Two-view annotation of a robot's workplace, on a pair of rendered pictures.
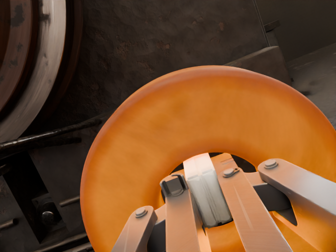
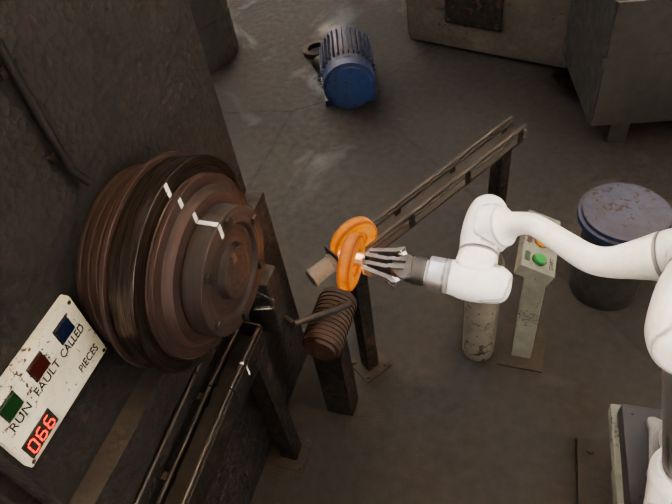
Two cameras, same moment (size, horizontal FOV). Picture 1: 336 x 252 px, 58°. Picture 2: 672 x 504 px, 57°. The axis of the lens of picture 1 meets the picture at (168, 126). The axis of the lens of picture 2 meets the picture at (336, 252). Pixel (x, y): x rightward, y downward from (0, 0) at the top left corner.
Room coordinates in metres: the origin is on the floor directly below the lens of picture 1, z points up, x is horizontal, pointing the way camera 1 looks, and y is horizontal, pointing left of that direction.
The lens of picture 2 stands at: (-0.17, 1.03, 2.09)
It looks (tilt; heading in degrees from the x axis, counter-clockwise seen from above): 48 degrees down; 290
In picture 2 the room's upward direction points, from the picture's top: 10 degrees counter-clockwise
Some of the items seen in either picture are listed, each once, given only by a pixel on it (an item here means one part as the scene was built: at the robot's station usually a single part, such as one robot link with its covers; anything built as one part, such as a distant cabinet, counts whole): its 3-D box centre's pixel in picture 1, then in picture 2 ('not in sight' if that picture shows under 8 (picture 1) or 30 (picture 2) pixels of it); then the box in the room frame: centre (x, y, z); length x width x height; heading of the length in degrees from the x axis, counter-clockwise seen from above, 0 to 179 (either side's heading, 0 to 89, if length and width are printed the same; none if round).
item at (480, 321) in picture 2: not in sight; (481, 308); (-0.18, -0.32, 0.26); 0.12 x 0.12 x 0.52
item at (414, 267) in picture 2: not in sight; (409, 268); (0.02, 0.01, 0.84); 0.09 x 0.08 x 0.07; 175
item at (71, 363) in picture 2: not in sight; (47, 380); (0.59, 0.60, 1.15); 0.26 x 0.02 x 0.18; 85
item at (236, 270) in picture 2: not in sight; (227, 269); (0.35, 0.28, 1.11); 0.28 x 0.06 x 0.28; 85
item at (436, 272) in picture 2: not in sight; (437, 274); (-0.06, 0.01, 0.83); 0.09 x 0.06 x 0.09; 85
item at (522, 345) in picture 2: not in sight; (531, 298); (-0.34, -0.34, 0.31); 0.24 x 0.16 x 0.62; 85
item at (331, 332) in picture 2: not in sight; (337, 356); (0.29, -0.05, 0.27); 0.22 x 0.13 x 0.53; 85
